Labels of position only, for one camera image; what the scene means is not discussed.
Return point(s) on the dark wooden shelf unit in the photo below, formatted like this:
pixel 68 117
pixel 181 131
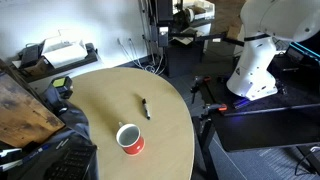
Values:
pixel 23 113

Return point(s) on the cluttered storage boxes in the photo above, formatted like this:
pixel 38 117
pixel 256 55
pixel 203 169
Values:
pixel 196 8

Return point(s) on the black computer keyboard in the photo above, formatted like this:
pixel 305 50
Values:
pixel 71 160

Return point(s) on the red enamel mug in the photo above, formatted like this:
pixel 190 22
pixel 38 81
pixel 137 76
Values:
pixel 133 145

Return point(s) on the white printer with papers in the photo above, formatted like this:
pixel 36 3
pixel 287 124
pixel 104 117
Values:
pixel 63 51

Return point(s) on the black computer tower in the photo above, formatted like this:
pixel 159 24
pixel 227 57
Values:
pixel 183 60

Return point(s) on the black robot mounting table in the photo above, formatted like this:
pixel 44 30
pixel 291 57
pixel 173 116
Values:
pixel 266 126

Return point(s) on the blue lit control box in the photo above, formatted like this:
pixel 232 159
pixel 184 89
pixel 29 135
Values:
pixel 301 51

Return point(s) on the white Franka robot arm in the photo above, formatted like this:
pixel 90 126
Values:
pixel 256 63

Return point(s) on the black marker pen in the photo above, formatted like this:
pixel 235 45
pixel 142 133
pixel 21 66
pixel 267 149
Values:
pixel 146 108

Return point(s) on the dark grey cloth bag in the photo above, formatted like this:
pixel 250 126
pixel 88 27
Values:
pixel 78 121

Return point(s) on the black device with green screen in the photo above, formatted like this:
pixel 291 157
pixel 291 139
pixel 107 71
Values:
pixel 61 85

